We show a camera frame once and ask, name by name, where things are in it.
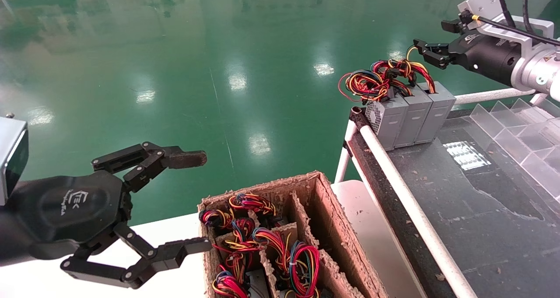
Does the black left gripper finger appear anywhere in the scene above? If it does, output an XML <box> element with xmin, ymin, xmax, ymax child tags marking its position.
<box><xmin>91</xmin><ymin>141</ymin><xmax>207</xmax><ymax>193</ymax></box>
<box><xmin>60</xmin><ymin>221</ymin><xmax>213</xmax><ymax>289</ymax></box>

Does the grey power supply unit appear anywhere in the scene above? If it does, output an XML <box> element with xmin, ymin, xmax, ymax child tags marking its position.
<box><xmin>394</xmin><ymin>88</ymin><xmax>434</xmax><ymax>148</ymax></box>
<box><xmin>415</xmin><ymin>81</ymin><xmax>457</xmax><ymax>144</ymax></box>
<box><xmin>246</xmin><ymin>270</ymin><xmax>271</xmax><ymax>298</ymax></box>

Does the white frame leg pipe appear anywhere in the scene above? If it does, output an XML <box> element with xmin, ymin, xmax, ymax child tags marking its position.
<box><xmin>335</xmin><ymin>121</ymin><xmax>358</xmax><ymax>183</ymax></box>

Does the clear acrylic divider rack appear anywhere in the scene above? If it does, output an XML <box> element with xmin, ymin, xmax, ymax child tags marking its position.
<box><xmin>469</xmin><ymin>98</ymin><xmax>560</xmax><ymax>198</ymax></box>

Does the grey power supply left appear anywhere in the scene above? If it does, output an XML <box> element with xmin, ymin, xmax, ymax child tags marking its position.
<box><xmin>365</xmin><ymin>98</ymin><xmax>410</xmax><ymax>151</ymax></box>

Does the long white frame pipe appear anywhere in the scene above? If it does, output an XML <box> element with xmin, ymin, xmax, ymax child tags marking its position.
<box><xmin>357</xmin><ymin>121</ymin><xmax>480</xmax><ymax>298</ymax></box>

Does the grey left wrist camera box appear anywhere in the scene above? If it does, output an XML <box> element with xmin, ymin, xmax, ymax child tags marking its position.
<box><xmin>0</xmin><ymin>113</ymin><xmax>29</xmax><ymax>207</ymax></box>

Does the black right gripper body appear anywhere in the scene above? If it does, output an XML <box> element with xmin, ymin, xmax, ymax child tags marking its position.
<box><xmin>452</xmin><ymin>32</ymin><xmax>524</xmax><ymax>78</ymax></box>

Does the black pipe joint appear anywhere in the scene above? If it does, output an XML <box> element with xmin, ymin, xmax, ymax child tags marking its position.
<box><xmin>350</xmin><ymin>107</ymin><xmax>370</xmax><ymax>130</ymax></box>

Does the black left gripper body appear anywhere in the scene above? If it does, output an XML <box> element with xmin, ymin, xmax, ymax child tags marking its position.
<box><xmin>15</xmin><ymin>171</ymin><xmax>133</xmax><ymax>259</ymax></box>

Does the thin cable yellow connector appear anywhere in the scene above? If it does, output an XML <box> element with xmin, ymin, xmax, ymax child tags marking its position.
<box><xmin>470</xmin><ymin>13</ymin><xmax>560</xmax><ymax>46</ymax></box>

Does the brown cardboard divider box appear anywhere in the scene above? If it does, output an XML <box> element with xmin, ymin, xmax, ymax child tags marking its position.
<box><xmin>198</xmin><ymin>171</ymin><xmax>388</xmax><ymax>298</ymax></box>

